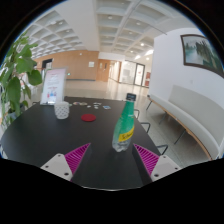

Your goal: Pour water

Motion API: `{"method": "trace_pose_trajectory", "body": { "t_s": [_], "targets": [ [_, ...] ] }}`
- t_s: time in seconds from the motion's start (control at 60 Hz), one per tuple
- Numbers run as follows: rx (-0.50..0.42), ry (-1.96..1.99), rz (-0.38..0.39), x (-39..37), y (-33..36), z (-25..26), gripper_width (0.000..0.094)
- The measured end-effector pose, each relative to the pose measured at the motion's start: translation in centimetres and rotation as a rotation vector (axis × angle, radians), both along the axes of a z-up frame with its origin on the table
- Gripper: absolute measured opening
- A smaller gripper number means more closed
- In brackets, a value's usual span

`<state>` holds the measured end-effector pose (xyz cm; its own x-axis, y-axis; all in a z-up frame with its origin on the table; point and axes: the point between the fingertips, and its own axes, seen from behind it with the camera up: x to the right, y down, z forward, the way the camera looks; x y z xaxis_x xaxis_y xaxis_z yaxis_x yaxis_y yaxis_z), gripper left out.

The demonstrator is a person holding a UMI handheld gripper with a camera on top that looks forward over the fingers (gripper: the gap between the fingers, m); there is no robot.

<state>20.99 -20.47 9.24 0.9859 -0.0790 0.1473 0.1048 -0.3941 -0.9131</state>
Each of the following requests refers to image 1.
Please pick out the small blue printed card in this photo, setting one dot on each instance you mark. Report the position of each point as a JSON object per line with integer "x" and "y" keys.
{"x": 106, "y": 107}

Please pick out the white wall notice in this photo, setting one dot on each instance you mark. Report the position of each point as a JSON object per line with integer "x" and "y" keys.
{"x": 91, "y": 64}

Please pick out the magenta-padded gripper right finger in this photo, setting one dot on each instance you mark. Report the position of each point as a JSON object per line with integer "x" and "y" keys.
{"x": 150, "y": 160}

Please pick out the clear acrylic sign stand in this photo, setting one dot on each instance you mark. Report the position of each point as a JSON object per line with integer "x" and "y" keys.
{"x": 53, "y": 85}

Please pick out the green plastic drink bottle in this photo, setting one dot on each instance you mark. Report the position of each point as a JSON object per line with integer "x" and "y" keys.
{"x": 124, "y": 123}

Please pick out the group of ceiling lights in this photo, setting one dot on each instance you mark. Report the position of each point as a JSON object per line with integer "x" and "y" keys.
{"x": 110, "y": 17}

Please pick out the glass entrance doors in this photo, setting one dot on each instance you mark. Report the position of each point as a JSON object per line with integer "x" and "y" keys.
{"x": 128, "y": 72}

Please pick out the potted green leafy plant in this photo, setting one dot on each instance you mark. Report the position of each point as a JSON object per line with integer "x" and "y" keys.
{"x": 15, "y": 90}

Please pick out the long white padded bench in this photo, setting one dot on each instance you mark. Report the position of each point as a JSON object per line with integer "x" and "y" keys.
{"x": 196, "y": 116}

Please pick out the flat round red coaster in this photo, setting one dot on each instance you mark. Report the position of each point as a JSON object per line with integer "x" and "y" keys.
{"x": 88, "y": 117}

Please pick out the round printed sticker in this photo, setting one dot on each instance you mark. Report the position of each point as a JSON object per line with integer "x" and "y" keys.
{"x": 89, "y": 106}
{"x": 76, "y": 103}
{"x": 83, "y": 103}

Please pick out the white dotted cup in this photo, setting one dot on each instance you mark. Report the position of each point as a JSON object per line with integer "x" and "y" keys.
{"x": 61, "y": 110}

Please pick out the dark-framed landscape picture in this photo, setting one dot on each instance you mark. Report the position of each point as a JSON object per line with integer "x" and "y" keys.
{"x": 200, "y": 51}

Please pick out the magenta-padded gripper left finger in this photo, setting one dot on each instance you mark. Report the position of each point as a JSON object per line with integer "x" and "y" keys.
{"x": 76, "y": 158}

